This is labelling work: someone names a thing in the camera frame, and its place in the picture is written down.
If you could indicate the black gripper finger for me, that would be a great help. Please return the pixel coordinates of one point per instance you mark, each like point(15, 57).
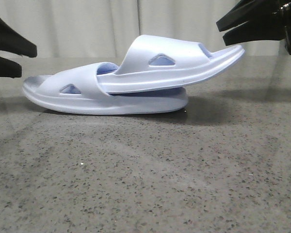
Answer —
point(10, 68)
point(259, 12)
point(260, 28)
point(13, 42)

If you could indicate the light blue slipper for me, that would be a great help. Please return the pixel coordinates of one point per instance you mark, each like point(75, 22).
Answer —
point(156, 63)
point(78, 91)

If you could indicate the grey-white curtain backdrop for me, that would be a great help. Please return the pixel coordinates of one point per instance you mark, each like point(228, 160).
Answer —
point(106, 28)

